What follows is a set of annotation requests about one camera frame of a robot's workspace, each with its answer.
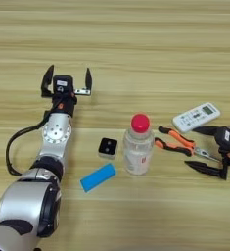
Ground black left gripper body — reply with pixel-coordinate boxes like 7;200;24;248
41;87;92;117

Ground small black square box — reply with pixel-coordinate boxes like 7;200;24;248
97;137;119;160

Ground clear bottle with red cap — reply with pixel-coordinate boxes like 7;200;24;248
122;113;155;176

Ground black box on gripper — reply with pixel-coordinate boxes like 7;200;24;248
213;126;230;153
52;74;74;96

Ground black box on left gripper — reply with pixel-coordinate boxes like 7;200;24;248
52;74;74;96

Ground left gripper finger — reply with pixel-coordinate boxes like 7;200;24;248
40;64;55;98
84;67;93;92

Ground white remote control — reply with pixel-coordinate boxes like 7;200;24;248
171;101;222;134

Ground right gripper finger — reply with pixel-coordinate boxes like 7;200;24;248
192;125;220;136
184;160;228;181

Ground blue rectangular block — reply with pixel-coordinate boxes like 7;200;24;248
79;162;117;194

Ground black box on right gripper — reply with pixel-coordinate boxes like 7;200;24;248
213;126;230;153

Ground orange black needle-nose pliers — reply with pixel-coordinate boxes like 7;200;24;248
154;125;222;164

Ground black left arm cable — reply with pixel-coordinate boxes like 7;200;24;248
5;111;52;177

